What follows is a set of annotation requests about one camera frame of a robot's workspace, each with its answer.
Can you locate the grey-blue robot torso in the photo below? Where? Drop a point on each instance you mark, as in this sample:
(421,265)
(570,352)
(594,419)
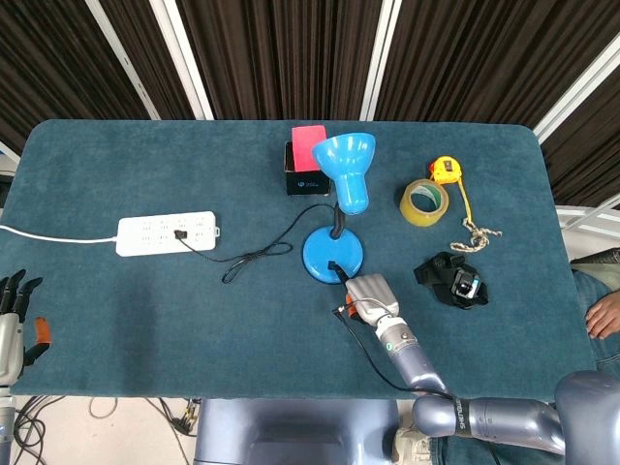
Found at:
(290,436)

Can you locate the white frame post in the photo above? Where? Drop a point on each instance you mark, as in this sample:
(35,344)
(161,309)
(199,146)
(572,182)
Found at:
(576,84)
(181,58)
(380,58)
(123,60)

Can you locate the blue velvet table cloth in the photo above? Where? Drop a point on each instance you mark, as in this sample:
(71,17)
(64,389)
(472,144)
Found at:
(145,315)

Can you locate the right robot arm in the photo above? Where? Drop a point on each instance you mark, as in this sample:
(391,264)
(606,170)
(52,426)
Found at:
(484,417)

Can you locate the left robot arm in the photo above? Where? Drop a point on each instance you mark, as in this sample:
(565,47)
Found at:
(5,424)

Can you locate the dark brown curtain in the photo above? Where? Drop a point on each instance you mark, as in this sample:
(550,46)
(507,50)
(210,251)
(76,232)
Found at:
(290,53)

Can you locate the black cardboard box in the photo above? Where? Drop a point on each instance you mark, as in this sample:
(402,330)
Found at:
(305,186)

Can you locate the person's bare hand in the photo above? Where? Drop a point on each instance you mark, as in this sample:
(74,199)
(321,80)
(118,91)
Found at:
(605,315)

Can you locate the blue desk lamp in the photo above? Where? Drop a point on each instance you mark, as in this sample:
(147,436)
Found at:
(350,189)

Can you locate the yellow tape measure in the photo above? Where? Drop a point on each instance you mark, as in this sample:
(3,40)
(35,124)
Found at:
(477,240)
(445,173)

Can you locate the red foam cube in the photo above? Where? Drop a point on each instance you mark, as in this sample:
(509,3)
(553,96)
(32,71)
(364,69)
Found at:
(305,150)

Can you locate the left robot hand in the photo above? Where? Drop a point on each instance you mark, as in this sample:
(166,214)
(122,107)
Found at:
(10,339)

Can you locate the yellow packing tape roll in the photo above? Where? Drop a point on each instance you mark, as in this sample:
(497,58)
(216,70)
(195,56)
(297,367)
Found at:
(409,211)

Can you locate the white power strip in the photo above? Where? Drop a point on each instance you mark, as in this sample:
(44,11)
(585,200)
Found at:
(145,243)

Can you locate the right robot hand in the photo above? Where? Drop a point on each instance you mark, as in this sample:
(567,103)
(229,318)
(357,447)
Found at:
(373,295)

